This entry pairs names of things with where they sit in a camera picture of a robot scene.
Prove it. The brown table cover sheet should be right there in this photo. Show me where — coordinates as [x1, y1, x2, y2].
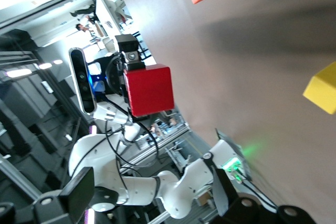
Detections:
[113, 0, 336, 224]

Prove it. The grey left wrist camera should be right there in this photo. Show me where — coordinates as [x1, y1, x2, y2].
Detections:
[68, 47, 98, 115]

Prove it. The person in dark clothes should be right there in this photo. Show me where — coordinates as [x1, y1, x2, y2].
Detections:
[69, 4, 96, 18]

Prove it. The red wooden block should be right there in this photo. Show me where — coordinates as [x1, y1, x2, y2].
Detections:
[123, 63, 175, 118]

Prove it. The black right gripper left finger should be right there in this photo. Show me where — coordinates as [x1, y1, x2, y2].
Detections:
[31, 167, 96, 224]

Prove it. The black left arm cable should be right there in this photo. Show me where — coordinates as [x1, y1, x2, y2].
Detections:
[104, 98, 161, 167]

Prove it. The person in white shirt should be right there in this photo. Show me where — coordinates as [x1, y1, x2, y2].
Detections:
[75, 23, 93, 33]

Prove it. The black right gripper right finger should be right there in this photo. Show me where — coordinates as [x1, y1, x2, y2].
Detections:
[209, 167, 279, 224]

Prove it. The yellow wooden block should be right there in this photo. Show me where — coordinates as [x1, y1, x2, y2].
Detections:
[302, 61, 336, 115]

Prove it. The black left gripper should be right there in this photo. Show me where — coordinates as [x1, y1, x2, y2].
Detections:
[104, 34, 151, 124]

